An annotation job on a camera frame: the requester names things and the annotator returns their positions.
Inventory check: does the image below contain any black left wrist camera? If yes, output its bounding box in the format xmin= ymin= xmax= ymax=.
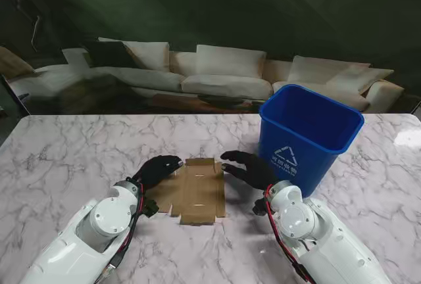
xmin=141 ymin=198 xmax=161 ymax=218

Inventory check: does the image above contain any dark sofa cushion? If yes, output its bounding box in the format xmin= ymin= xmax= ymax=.
xmin=82 ymin=40 xmax=139 ymax=68

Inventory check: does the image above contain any wooden coffee table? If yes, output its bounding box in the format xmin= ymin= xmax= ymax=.
xmin=144 ymin=95 xmax=260 ymax=114

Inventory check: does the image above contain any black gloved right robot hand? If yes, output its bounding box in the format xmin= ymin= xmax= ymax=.
xmin=220 ymin=151 xmax=280 ymax=199

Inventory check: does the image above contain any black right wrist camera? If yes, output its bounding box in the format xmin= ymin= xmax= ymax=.
xmin=252 ymin=198 xmax=268 ymax=216

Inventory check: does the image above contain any beige sofa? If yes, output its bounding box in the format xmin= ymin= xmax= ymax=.
xmin=6 ymin=37 xmax=405 ymax=114

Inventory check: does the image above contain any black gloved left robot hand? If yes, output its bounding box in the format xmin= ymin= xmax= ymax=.
xmin=133 ymin=154 xmax=185 ymax=196

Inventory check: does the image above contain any red black right arm cable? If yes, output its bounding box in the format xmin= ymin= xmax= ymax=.
xmin=264 ymin=191 xmax=316 ymax=284

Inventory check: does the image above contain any blue plastic recycling bin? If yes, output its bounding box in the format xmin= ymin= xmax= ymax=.
xmin=257 ymin=83 xmax=365 ymax=199

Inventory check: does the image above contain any red black left arm cable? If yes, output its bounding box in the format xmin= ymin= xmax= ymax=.
xmin=98 ymin=181 xmax=147 ymax=284

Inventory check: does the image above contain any dark shallow bowl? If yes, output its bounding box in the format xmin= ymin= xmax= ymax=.
xmin=197 ymin=95 xmax=246 ymax=106

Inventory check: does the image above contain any brown cardboard box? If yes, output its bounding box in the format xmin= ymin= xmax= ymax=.
xmin=144 ymin=157 xmax=228 ymax=225

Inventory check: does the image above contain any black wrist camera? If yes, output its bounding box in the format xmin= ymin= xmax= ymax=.
xmin=252 ymin=198 xmax=268 ymax=216
xmin=141 ymin=198 xmax=161 ymax=218

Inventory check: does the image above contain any red black arm cable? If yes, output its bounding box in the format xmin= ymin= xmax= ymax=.
xmin=98 ymin=181 xmax=147 ymax=284
xmin=264 ymin=191 xmax=316 ymax=284

